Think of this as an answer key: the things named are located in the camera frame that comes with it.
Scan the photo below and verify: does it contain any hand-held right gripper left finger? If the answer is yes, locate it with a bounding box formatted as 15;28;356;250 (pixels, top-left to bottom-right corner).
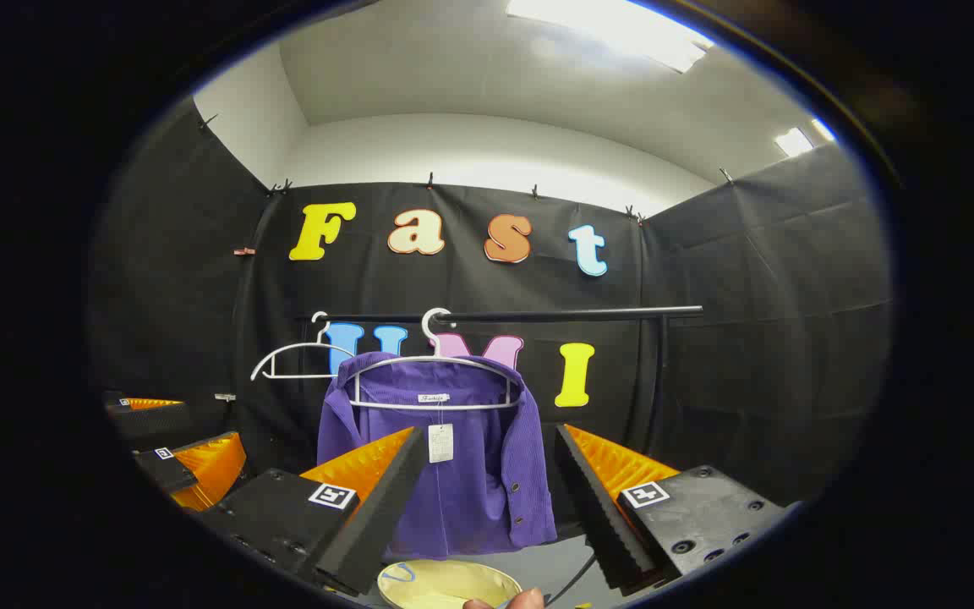
195;427;429;597

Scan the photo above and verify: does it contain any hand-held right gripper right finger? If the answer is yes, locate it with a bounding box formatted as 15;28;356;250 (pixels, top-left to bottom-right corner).
555;423;792;593

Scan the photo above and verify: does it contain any purple corduroy shirt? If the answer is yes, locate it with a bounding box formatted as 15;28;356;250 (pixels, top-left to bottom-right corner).
316;351;558;561

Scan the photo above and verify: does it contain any cream laundry hamper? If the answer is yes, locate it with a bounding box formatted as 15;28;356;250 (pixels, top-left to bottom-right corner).
377;558;524;609

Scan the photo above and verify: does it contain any white clothes hanger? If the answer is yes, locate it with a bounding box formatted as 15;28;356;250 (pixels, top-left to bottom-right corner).
349;307;524;413
250;311;358;381

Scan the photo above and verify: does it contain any black clothes rack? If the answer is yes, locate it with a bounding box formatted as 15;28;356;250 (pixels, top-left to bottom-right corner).
297;305;704;475

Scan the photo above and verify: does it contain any small ceiling light panel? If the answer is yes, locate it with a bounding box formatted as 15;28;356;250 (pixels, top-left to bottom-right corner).
774;118;836;158

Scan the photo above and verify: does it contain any large ceiling light panel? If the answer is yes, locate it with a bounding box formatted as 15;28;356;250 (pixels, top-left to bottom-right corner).
506;0;714;74

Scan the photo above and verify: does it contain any black cable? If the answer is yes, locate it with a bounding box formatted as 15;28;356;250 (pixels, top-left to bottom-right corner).
546;550;599;606

